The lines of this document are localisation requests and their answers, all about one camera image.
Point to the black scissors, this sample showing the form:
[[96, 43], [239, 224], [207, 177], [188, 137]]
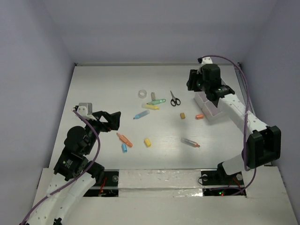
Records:
[[174, 101]]

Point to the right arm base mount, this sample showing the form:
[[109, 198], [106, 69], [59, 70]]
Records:
[[218, 183]]

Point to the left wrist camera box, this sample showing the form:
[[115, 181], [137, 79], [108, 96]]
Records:
[[84, 109]]

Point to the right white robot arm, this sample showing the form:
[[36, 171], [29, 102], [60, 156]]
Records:
[[261, 142]]

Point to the yellow highlighter pen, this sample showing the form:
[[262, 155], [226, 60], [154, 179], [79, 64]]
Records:
[[150, 107]]

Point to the yellow pen cap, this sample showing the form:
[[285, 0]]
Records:
[[147, 142]]

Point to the blue highlighter pen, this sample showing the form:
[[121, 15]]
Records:
[[141, 114]]

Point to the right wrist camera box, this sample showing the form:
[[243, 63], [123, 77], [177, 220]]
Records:
[[204, 60]]

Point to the orange pen cap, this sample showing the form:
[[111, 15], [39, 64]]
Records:
[[199, 116]]

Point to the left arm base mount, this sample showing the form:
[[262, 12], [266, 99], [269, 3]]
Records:
[[108, 187]]

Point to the white four-compartment organizer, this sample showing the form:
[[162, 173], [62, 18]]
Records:
[[209, 110]]

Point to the brown eraser block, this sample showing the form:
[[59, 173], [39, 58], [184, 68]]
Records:
[[182, 116]]

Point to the green highlighter pen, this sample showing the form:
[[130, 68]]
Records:
[[157, 101]]

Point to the blue pen cap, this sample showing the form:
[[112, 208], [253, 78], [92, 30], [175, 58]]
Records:
[[124, 148]]

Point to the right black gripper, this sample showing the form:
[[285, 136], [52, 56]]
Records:
[[192, 82]]

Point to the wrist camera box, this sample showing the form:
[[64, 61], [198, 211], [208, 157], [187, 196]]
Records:
[[84, 109], [204, 60]]

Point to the grey orange-tipped marker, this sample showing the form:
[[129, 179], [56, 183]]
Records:
[[189, 143]]

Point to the orange highlighter pen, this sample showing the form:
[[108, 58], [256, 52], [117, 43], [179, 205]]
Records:
[[124, 140]]

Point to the small grey metal clip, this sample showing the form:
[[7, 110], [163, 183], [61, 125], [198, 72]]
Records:
[[153, 97]]

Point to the clear tape roll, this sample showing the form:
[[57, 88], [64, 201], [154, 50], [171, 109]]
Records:
[[142, 93]]

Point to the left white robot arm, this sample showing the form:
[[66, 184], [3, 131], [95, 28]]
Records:
[[74, 174]]

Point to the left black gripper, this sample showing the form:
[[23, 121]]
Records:
[[113, 120]]

